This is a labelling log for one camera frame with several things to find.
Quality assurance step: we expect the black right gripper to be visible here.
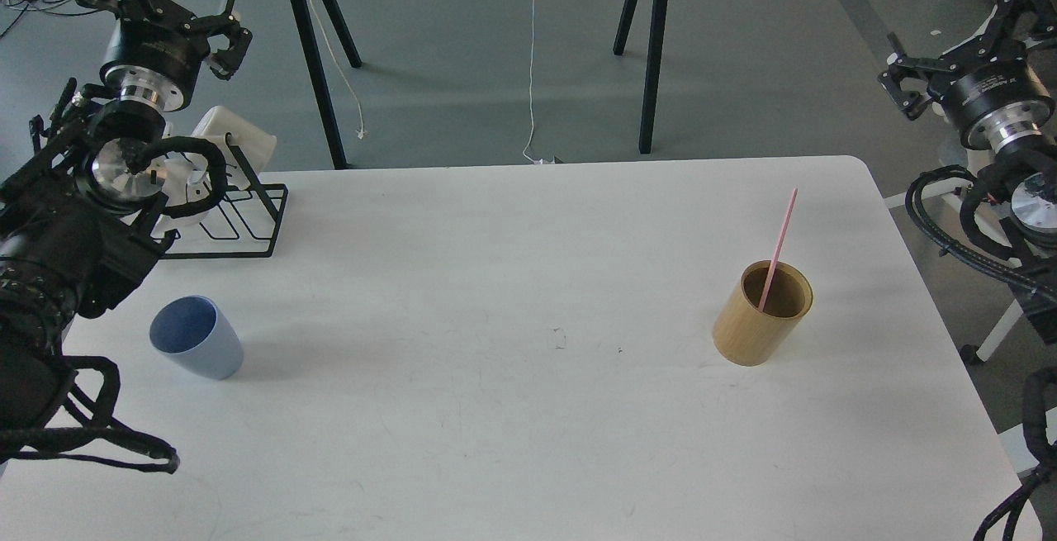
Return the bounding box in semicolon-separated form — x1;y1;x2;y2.
878;0;1057;149

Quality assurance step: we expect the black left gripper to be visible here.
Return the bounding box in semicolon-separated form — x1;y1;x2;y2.
75;0;254;112

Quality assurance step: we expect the blue plastic cup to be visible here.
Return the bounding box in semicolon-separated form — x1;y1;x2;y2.
149;294;244;381

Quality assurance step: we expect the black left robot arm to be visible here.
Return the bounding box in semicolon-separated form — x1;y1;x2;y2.
1;0;253;473

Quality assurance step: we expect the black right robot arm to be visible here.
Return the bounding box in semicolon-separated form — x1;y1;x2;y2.
877;0;1056;344

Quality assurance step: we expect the white mug upper right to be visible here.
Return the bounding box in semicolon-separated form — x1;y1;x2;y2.
192;106;278;173

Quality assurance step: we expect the white office chair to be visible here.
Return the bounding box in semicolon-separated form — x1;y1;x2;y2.
884;193;1055;475

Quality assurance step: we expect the white mug on rack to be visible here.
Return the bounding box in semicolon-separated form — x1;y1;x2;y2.
151;152;211;239

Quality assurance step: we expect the bamboo cylinder holder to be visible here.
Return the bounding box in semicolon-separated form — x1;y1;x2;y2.
713;261;814;367

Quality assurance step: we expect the white rope cord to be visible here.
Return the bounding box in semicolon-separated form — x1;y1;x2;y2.
297;0;367;141

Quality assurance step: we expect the black wire cup rack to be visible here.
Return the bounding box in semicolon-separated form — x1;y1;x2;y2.
163;132;288;261

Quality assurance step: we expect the white hanging cable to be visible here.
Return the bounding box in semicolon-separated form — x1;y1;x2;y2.
522;0;562;166

